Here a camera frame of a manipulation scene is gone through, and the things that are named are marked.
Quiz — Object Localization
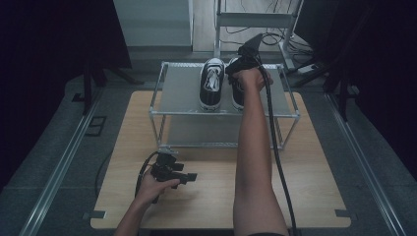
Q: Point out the person's right hand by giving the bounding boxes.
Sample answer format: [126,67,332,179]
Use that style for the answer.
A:
[232,67,274,93]

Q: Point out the black white canvas shoe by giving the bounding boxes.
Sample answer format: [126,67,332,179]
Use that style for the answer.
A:
[228,57,250,111]
[199,57,226,112]

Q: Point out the grey tape strip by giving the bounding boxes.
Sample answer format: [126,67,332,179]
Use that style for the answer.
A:
[82,209,108,220]
[334,208,359,219]

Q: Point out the white power strip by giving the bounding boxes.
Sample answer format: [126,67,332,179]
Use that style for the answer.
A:
[296,63,319,75]

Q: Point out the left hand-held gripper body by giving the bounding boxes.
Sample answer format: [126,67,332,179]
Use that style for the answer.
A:
[150,147,181,190]

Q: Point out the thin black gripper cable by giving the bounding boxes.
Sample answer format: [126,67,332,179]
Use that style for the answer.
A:
[134,150,160,199]

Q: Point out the white metal stand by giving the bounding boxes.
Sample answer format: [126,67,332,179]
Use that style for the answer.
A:
[213,0,305,72]

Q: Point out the tangle of black floor cables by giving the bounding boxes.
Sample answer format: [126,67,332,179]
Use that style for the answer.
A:
[225,0,313,57]

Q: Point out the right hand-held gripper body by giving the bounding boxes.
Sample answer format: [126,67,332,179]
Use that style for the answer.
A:
[225,32,265,79]

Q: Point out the dark curtain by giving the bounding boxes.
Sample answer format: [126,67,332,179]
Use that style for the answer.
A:
[294,0,417,180]
[0,0,133,188]

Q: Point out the person's left hand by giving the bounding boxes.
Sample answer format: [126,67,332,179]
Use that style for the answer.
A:
[135,170,181,207]

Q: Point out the black stand legs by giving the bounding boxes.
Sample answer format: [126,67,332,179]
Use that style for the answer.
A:
[81,61,146,116]
[294,53,352,123]

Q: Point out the metal mesh shoe rack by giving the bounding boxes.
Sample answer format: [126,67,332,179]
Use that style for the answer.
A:
[149,61,301,150]

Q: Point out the thick black gripper cable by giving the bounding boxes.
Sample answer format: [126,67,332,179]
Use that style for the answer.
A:
[257,63,299,236]

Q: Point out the aluminium floor rail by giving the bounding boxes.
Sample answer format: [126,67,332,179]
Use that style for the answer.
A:
[324,92,408,236]
[18,88,103,236]

